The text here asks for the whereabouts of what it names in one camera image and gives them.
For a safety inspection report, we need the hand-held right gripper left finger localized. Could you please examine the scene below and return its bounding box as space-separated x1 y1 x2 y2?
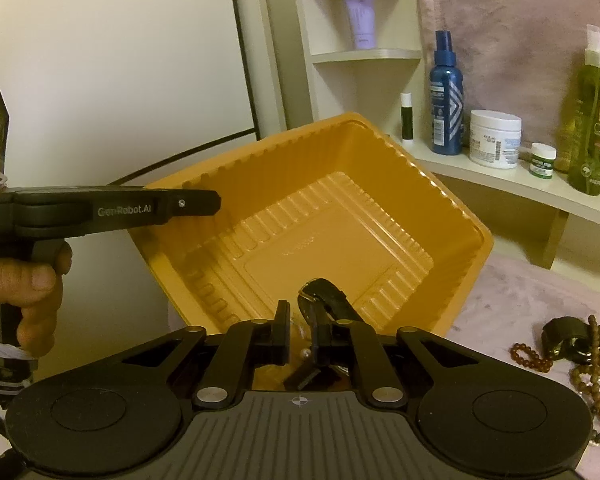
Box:
122 300 292 408

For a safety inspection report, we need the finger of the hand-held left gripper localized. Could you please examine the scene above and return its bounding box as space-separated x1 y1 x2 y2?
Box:
170 189 222 217

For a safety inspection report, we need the white corner shelf unit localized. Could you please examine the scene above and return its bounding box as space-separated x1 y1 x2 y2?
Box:
260 0 600 271

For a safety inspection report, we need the lilac fuzzy blanket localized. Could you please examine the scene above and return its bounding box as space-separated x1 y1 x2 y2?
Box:
450 252 600 480

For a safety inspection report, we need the purple tube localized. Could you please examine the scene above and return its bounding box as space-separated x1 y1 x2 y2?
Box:
339 0 377 51

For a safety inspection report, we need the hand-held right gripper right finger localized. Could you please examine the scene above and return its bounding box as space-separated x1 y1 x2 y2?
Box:
307 305 481 406

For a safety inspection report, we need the pile of beaded bracelets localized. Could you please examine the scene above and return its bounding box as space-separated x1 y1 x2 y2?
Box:
510 314 600 448

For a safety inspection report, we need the person's left hand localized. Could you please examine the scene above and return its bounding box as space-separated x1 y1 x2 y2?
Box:
0 240 73 361

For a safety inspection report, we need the orange plastic tray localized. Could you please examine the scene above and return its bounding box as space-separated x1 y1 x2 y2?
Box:
139 112 495 391

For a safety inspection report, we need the lip balm stick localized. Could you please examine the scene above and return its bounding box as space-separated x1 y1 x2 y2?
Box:
400 92 414 140

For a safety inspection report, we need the black cuff band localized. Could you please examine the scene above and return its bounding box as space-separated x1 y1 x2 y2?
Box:
541 316 593 361

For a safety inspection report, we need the green spray bottle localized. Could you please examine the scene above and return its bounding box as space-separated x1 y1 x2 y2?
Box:
567 24 600 197

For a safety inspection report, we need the blue spray bottle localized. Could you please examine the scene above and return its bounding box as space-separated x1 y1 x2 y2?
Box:
429 30 465 157

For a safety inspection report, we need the small green-label jar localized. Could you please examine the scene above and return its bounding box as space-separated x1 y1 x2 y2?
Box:
529 143 557 179

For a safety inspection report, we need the pink hanging towel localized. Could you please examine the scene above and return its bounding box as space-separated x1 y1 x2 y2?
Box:
410 0 600 196

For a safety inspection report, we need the black wristwatch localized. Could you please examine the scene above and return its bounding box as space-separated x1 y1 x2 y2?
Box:
282 277 353 391

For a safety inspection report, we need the white cream jar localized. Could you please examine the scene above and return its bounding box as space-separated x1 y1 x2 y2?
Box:
469 110 523 170

